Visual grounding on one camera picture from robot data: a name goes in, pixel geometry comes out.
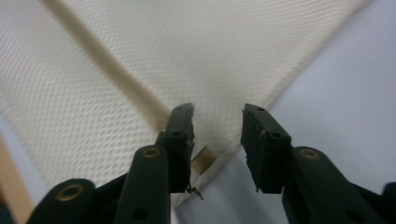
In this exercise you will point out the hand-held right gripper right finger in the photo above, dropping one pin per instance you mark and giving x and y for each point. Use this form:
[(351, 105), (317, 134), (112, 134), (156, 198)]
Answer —
[(271, 161)]

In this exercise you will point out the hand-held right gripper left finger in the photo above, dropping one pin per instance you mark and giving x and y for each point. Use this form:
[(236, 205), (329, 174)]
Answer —
[(149, 186)]

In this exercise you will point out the white mesh laundry bag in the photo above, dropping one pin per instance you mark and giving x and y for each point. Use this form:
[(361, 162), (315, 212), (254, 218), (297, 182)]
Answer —
[(218, 62)]

